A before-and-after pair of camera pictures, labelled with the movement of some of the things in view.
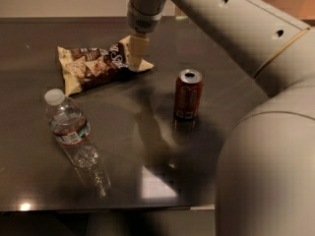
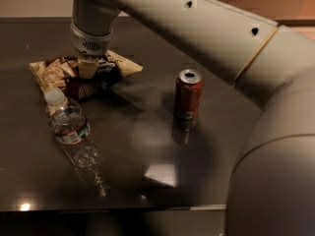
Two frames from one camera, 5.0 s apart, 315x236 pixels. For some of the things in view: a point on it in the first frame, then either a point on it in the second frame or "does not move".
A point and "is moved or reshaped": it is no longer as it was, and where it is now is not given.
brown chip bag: x=85 y=67 is moved or reshaped
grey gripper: x=144 y=20 -> x=91 y=44
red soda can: x=188 y=94 does not move
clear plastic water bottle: x=71 y=129 does not move
